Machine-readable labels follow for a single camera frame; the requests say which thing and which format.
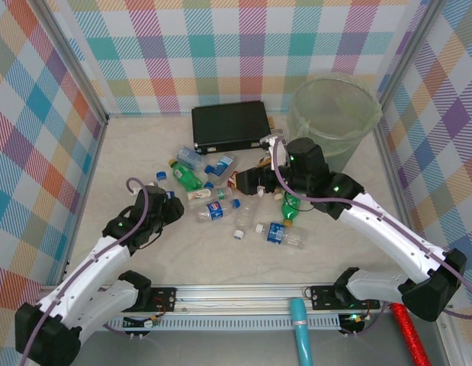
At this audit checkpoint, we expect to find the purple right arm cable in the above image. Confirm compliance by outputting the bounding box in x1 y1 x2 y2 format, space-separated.
268 136 472 321

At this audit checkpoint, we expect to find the green Sprite bottle yellow cap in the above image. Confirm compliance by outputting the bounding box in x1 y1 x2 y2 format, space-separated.
167 159 204 191

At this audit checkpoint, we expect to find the slotted grey cable duct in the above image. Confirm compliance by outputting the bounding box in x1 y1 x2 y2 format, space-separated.
52 314 342 332

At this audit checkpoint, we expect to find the green plastic bottle yellow cap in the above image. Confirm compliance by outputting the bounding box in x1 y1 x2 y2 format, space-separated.
280 192 304 229

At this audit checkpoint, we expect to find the aluminium front rail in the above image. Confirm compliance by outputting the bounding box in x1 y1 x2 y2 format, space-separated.
33 282 456 318

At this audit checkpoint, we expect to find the aluminium frame post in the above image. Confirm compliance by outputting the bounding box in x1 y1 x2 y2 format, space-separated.
375 0 447 108
39 0 110 126

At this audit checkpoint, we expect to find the black hard case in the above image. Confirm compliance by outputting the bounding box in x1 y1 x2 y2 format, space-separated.
191 101 271 156

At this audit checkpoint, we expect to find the clear bottle white label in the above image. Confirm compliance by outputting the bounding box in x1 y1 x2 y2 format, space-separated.
186 185 236 204

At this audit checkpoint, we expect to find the clear bottle light blue label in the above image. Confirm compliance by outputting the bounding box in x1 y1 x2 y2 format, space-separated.
176 146 216 175

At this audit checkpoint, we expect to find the clear bottle white cap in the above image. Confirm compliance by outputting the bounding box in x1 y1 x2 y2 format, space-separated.
233 205 256 241

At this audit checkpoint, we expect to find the thin black cable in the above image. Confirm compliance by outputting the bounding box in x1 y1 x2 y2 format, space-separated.
284 190 316 213

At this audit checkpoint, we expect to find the small bottle blue cap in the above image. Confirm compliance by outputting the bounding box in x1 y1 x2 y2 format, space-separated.
156 171 175 201

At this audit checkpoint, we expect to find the teal tube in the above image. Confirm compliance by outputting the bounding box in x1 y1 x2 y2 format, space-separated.
290 298 315 366

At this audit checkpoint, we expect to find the red glitter tube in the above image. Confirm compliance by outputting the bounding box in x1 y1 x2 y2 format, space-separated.
390 303 431 366

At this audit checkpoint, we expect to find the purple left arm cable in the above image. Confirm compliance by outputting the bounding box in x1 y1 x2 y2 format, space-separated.
18 177 151 366

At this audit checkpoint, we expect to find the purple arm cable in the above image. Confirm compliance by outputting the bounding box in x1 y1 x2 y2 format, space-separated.
268 136 472 321
18 177 151 366

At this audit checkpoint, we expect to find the grey metal lower shelf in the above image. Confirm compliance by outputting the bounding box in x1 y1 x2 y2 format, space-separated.
40 328 450 366

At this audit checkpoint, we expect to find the Pepsi bottle blue cap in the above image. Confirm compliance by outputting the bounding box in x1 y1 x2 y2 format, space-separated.
196 197 242 223

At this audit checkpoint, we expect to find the translucent grey waste bin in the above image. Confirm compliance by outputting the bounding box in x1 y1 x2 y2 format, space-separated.
287 72 384 172

